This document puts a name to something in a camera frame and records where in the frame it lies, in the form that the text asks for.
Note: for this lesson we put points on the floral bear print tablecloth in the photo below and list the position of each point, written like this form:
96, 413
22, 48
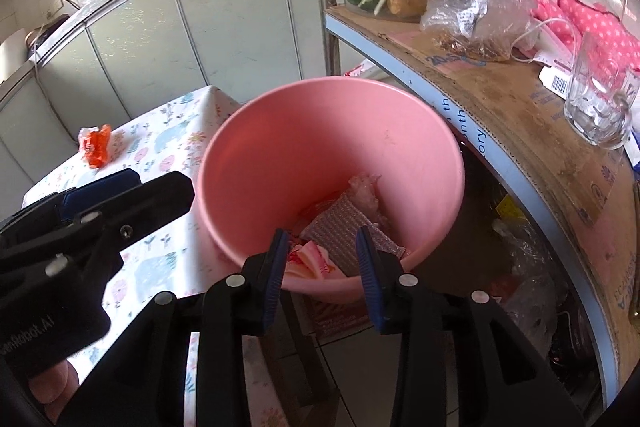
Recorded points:
165, 142

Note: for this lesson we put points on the red print carton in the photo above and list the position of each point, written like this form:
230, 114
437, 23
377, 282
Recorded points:
340, 317

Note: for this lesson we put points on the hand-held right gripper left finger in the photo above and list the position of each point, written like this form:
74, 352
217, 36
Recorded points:
277, 279

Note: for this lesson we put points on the glass mug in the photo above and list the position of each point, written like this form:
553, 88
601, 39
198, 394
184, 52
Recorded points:
590, 107

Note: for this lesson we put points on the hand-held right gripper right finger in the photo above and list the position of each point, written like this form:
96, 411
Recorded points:
368, 279

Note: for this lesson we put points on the brown cardboard sheet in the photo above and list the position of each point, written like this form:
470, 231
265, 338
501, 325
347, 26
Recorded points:
525, 117

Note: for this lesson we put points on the grey kitchen cabinet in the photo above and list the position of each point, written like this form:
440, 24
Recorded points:
225, 32

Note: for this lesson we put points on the pink plastic bucket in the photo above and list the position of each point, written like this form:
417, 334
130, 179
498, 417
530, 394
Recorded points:
325, 142

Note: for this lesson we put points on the red white wrapper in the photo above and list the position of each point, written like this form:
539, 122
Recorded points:
315, 262

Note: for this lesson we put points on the white plastic bag red print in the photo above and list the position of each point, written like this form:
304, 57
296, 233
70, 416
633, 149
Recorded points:
360, 69

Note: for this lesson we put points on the orange wrapper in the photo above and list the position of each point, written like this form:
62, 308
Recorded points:
97, 147

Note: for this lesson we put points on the silver scouring cloth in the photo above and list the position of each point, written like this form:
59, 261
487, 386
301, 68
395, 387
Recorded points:
340, 222

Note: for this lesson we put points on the crumpled clear plastic bag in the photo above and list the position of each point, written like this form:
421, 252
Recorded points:
535, 287

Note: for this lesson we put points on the clear plastic wrap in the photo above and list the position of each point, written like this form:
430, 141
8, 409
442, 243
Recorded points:
365, 194

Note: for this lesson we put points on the pink polka dot cloth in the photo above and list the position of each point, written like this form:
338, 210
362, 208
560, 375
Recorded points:
600, 27

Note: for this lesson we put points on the white barcode box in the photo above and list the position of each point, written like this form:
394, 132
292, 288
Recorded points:
555, 82

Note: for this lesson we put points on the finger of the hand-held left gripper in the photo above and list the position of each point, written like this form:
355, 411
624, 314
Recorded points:
150, 199
105, 187

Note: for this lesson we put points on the person's left hand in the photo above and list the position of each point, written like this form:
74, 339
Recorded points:
50, 387

